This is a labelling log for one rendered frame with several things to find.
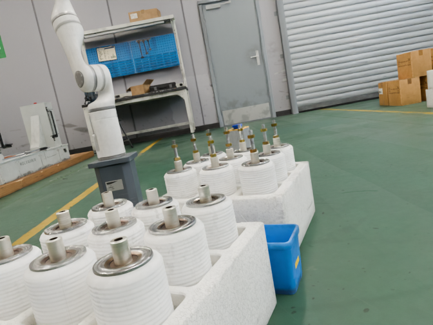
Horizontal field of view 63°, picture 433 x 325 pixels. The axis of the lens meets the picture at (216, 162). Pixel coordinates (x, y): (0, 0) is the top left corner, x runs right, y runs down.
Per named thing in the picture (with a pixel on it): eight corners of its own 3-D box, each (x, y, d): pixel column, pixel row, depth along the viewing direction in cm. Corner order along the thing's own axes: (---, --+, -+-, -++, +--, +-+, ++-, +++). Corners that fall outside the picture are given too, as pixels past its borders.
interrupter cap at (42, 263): (17, 272, 48) (16, 267, 48) (62, 247, 55) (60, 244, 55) (55, 275, 45) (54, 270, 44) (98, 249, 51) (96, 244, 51)
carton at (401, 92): (421, 102, 415) (419, 76, 410) (401, 106, 415) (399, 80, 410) (408, 102, 444) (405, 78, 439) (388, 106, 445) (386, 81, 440)
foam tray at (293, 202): (161, 261, 104) (148, 203, 101) (214, 214, 138) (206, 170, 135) (292, 265, 87) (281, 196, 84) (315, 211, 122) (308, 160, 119)
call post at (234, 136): (239, 208, 140) (225, 131, 135) (245, 202, 146) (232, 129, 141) (256, 207, 137) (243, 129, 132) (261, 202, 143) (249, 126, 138)
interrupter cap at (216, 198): (178, 210, 64) (178, 206, 63) (198, 196, 70) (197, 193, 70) (216, 209, 60) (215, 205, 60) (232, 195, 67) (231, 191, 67)
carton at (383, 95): (401, 101, 473) (399, 78, 468) (411, 101, 449) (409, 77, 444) (379, 105, 473) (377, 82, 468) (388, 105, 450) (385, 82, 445)
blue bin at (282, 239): (175, 289, 86) (165, 243, 84) (195, 267, 96) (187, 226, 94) (298, 297, 73) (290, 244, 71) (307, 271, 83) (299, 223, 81)
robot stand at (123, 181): (107, 246, 125) (86, 164, 120) (117, 231, 139) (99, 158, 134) (147, 238, 125) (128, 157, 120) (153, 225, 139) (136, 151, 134)
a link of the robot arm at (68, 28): (48, 31, 124) (73, 31, 130) (79, 98, 121) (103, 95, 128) (56, 13, 117) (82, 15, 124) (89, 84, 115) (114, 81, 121)
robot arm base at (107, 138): (96, 162, 123) (85, 113, 120) (104, 157, 132) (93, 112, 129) (122, 157, 123) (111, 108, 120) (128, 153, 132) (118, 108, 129)
